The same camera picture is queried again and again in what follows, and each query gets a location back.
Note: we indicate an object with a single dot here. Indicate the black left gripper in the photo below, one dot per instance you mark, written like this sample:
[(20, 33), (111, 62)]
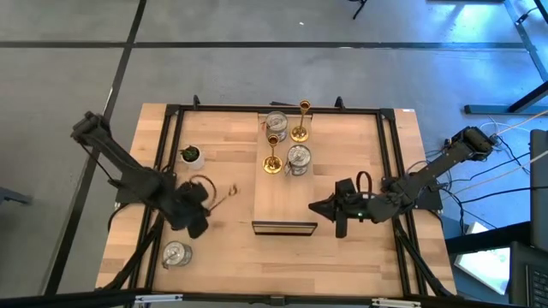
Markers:
[(186, 209)]

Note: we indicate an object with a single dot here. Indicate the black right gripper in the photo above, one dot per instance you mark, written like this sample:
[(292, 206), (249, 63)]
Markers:
[(355, 207)]

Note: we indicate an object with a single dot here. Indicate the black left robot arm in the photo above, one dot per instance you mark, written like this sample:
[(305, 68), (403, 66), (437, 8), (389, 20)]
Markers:
[(128, 171)]

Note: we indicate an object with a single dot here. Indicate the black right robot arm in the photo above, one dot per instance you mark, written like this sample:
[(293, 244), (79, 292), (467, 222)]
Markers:
[(428, 171)]

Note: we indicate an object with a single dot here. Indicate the small plant in white pot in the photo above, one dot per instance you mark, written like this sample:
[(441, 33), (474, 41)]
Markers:
[(194, 160)]

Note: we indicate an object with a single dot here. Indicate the bright tilted screen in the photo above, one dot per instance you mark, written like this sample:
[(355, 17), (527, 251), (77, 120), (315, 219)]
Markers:
[(484, 267)]

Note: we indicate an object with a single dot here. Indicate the grey chair base leg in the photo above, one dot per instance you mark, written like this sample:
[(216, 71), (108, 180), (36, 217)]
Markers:
[(15, 197)]

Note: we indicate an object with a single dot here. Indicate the black chair leg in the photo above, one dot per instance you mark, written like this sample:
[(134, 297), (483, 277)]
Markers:
[(359, 7)]

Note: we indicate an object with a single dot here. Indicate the dark monitor back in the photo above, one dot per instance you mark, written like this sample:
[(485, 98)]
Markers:
[(539, 192)]

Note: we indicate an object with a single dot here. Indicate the black laptop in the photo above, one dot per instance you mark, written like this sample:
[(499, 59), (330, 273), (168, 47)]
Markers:
[(531, 278)]

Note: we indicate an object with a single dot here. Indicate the wooden shelf riser black frame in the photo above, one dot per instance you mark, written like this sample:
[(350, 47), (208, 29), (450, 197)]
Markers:
[(284, 201)]

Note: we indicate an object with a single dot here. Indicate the black desk leg frame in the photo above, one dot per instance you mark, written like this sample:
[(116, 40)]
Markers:
[(505, 109)]

